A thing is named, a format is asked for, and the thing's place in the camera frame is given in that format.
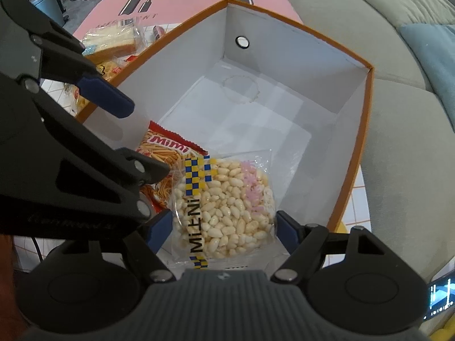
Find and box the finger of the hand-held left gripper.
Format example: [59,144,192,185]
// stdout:
[0,0,136,118]
[0,77,170,221]

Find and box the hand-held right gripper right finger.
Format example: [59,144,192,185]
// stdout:
[270,210,395,285]

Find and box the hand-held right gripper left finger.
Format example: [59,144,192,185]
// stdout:
[53,209,176,285]

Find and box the red stick snack packet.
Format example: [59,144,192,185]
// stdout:
[136,121,211,214]

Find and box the clear puffed rice snack bag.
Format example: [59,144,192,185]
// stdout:
[170,149,278,264]

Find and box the orange cardboard box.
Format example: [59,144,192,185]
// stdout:
[76,0,375,271]

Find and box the yellow snack packet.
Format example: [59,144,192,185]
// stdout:
[85,55,140,83]

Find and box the sliced bread packet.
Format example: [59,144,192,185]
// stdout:
[81,19,148,58]

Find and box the potted plant in grey pot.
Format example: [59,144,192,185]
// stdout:
[32,0,67,28]

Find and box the pink checked printed tablecloth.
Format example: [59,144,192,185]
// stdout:
[11,0,372,274]

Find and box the grey-green sofa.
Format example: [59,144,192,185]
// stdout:
[266,0,455,282]

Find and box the black phone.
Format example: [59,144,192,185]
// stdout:
[428,269,455,319]

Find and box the blue pillow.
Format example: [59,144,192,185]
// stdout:
[400,23,455,104]

